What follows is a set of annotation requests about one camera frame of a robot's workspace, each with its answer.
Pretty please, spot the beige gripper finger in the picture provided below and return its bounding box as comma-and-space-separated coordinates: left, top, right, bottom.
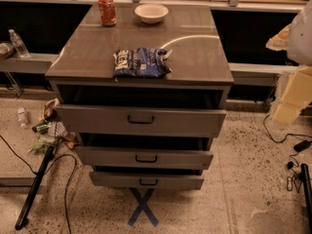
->
273, 65, 312, 125

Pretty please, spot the blue chip bag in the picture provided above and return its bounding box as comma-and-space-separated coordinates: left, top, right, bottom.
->
113, 47, 173, 78

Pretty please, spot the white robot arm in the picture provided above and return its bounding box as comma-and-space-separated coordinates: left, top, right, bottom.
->
273, 8, 312, 125

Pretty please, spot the white paper bowl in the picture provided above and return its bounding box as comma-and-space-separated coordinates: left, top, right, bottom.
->
135, 4, 169, 24

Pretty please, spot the crumpled snack bag on floor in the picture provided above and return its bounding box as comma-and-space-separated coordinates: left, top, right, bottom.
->
42, 98, 59, 120

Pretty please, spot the black stand leg right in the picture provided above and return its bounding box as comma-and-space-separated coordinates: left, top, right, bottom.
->
300, 164, 312, 234

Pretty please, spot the grey drawer cabinet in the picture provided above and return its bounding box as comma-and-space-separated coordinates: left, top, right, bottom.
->
46, 4, 233, 176

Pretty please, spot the top grey drawer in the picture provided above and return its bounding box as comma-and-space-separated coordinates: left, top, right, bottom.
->
57, 104, 225, 137

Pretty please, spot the grey drawer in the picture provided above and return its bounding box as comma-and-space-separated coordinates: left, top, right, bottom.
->
90, 172, 204, 190
57, 104, 225, 137
76, 146, 213, 170

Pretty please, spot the middle grey drawer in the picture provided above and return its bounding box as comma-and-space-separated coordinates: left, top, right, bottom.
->
76, 146, 213, 170

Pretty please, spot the blue tape cross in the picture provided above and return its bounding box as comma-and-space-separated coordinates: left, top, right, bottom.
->
128, 188, 159, 227

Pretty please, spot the orange soda can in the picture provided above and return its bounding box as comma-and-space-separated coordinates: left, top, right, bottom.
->
98, 0, 116, 26

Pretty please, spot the bottom grey drawer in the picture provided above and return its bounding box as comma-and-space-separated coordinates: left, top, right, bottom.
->
90, 172, 204, 190

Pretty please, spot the clear plastic cup on floor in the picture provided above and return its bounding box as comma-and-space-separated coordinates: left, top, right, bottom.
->
48, 122, 67, 137

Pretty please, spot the green can on floor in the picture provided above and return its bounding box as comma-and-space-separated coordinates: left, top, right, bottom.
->
32, 122, 52, 134

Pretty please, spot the green wrapper on floor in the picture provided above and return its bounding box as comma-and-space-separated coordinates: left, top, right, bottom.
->
29, 136, 55, 154

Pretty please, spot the small water bottle on floor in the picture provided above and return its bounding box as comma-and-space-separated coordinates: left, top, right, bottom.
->
18, 107, 28, 128

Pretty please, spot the clear water bottle on ledge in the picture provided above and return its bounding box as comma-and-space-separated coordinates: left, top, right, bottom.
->
9, 29, 29, 58

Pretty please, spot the black bar on floor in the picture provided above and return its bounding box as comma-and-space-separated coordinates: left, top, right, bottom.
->
15, 147, 55, 230

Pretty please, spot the black power adapter with cable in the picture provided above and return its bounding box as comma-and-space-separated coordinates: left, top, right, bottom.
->
262, 114, 312, 153

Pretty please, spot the black cable on floor left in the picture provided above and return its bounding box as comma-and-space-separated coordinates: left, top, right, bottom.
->
0, 134, 79, 234

